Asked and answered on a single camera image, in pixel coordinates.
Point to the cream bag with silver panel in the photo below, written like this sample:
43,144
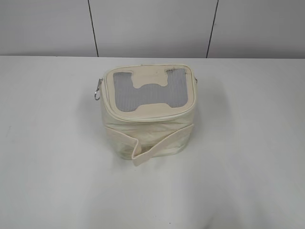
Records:
148,110

